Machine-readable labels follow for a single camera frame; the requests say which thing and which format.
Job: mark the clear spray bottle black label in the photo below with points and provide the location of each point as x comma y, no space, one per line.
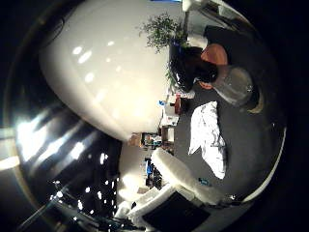
233,85

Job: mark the white checked cloth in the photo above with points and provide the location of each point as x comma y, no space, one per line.
209,138

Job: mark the small teal box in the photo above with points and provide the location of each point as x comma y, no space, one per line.
204,181

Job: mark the brown wooden bowl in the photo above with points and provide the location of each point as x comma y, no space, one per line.
177,105

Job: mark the round wooden tray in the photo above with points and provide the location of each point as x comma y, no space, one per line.
214,54

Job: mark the tall plant in white pot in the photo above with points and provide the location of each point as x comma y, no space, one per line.
162,30

